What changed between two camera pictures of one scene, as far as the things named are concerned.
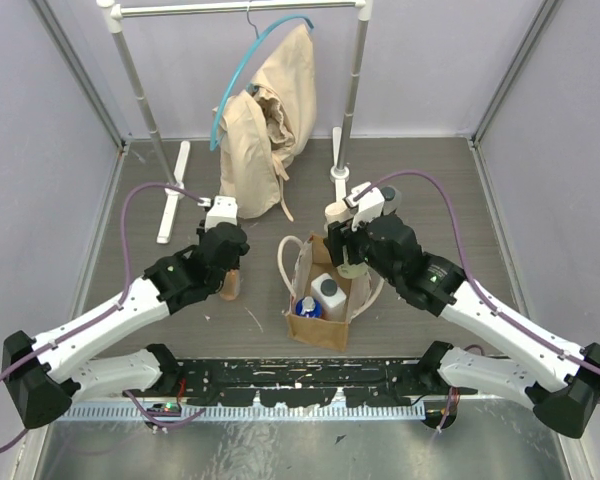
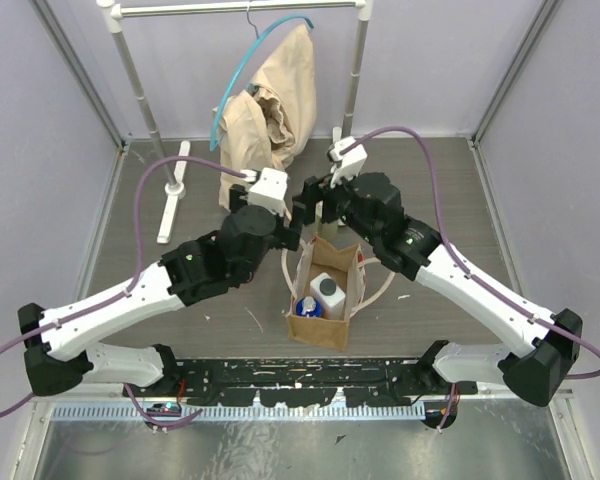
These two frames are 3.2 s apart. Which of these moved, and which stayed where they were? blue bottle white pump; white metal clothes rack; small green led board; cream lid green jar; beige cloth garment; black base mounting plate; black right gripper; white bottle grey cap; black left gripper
Moved: cream lid green jar; black right gripper; black left gripper
Stayed: small green led board; blue bottle white pump; white metal clothes rack; beige cloth garment; black base mounting plate; white bottle grey cap
